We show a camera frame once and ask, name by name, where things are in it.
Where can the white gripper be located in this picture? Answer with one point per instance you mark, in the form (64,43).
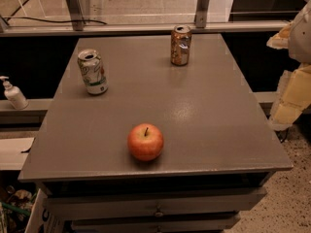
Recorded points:
(301,40)

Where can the white green 7up can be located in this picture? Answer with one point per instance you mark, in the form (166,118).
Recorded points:
(92,70)

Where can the orange soda can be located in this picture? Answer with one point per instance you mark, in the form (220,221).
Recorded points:
(180,45)

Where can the grey drawer cabinet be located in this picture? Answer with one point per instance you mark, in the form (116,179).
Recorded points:
(215,133)

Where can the red apple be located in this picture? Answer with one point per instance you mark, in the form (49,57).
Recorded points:
(145,142)

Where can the lower grey drawer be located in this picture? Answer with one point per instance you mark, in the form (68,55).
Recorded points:
(165,224)

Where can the grey drawer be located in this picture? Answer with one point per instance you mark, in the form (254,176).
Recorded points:
(165,204)
(165,224)

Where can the upper grey drawer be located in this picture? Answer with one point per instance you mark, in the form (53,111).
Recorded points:
(165,204)

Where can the white pump lotion bottle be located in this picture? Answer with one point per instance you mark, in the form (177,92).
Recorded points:
(14,94)

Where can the white cardboard box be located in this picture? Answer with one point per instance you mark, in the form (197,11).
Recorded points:
(41,220)

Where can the metal railing frame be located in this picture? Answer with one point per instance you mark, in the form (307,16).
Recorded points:
(67,17)

